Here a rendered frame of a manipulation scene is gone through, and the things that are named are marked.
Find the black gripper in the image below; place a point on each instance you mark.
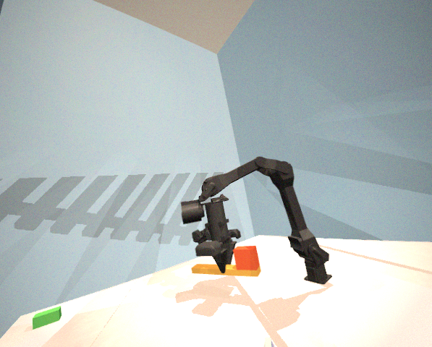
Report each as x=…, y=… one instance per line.
x=221, y=245

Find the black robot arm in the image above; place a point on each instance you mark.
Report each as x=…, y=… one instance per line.
x=282, y=176

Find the green rectangular block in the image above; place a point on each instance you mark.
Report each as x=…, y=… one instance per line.
x=47, y=317

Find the orange bar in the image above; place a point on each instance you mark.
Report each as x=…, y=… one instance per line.
x=247, y=264

